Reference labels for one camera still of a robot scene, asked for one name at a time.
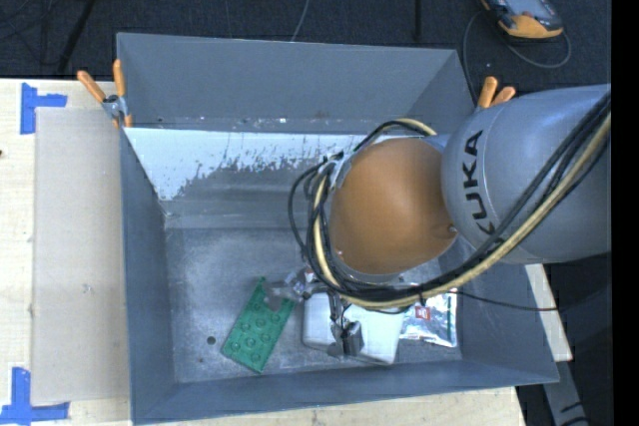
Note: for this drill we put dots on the pale cardboard board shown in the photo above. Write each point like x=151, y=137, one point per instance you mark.
x=75, y=239

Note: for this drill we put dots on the white plastic box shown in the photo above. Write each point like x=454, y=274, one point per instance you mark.
x=374, y=334

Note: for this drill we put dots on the dark green flat block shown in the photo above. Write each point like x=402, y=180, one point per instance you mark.
x=254, y=334

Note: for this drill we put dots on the black cylinder on white bracket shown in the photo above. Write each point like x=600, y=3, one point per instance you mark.
x=352, y=339

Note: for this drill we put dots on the silver foil packet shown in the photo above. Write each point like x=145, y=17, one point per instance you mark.
x=434, y=321

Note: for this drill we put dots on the grey metal bin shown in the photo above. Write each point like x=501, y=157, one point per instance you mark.
x=224, y=264

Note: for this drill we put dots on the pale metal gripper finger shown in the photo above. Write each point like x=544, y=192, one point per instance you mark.
x=280, y=287
x=282, y=300

